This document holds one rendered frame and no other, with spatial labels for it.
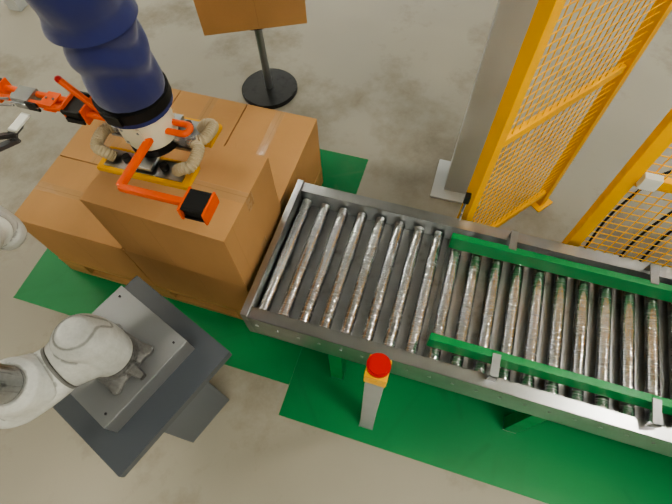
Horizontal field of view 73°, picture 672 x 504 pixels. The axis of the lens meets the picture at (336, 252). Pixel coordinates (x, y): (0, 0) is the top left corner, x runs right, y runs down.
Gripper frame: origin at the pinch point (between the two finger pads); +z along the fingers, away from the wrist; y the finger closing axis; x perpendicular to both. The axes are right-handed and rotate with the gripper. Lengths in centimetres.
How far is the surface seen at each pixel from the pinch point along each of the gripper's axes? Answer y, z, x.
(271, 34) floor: 148, 217, -33
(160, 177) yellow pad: 28.0, 3.7, 35.0
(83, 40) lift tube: -20.7, 7.9, 32.8
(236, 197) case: 47, 14, 53
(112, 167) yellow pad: 28.4, 2.8, 17.0
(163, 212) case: 46, 0, 30
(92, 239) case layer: 86, -5, -21
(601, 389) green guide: 77, -6, 197
